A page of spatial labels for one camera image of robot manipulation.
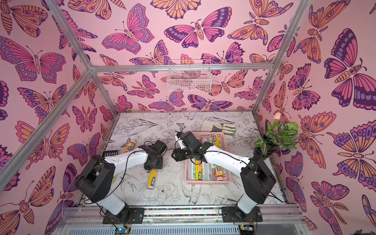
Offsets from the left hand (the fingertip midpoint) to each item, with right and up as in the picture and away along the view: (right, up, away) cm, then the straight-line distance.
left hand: (159, 164), depth 92 cm
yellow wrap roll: (+24, -1, -6) cm, 25 cm away
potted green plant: (+66, +20, -17) cm, 71 cm away
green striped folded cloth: (+48, +21, +17) cm, 55 cm away
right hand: (+10, +7, -10) cm, 16 cm away
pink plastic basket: (+30, -1, -6) cm, 30 cm away
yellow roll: (-21, +9, +5) cm, 24 cm away
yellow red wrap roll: (+35, 0, -10) cm, 37 cm away
